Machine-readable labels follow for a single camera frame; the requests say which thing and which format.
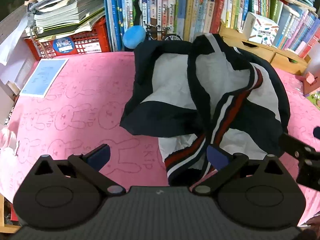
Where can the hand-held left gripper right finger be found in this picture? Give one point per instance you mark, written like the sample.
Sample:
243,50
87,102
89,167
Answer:
216,156

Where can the pale crumpled cloth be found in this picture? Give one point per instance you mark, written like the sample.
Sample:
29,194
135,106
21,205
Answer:
8,142

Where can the pink rabbit print blanket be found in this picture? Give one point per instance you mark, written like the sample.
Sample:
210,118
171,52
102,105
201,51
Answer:
75,105

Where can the green printed toy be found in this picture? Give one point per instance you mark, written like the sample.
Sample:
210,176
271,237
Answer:
315,98

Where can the navy and white jacket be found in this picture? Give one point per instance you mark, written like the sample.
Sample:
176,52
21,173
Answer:
170,80

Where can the small bicycle model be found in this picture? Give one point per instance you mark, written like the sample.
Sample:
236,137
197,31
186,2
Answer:
172,37

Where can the wooden drawer organizer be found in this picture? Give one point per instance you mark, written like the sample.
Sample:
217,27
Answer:
282,57

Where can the blue paper sheet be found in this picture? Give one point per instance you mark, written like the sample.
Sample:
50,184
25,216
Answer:
42,77

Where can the white colourful printed box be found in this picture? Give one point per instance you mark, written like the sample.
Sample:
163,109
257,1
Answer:
260,30

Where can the stack of papers and magazines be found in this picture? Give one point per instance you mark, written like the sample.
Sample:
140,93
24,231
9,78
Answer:
65,12

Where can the pink wooden toy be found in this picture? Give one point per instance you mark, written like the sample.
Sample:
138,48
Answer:
310,80

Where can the row of tall picture books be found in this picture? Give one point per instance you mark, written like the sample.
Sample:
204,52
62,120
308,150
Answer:
175,10

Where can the white paper sheet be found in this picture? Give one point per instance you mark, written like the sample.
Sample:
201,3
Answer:
12,42

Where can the blue plush ball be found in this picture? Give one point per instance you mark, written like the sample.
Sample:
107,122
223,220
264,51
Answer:
133,37

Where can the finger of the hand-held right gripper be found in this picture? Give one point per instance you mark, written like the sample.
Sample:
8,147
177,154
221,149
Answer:
317,132
287,142

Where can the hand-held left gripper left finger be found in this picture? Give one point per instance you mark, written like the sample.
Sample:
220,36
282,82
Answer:
100,156

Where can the row of paperback books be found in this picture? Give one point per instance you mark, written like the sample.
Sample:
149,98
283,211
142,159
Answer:
295,25

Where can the red plastic crate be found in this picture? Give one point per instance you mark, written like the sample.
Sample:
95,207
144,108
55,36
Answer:
95,32

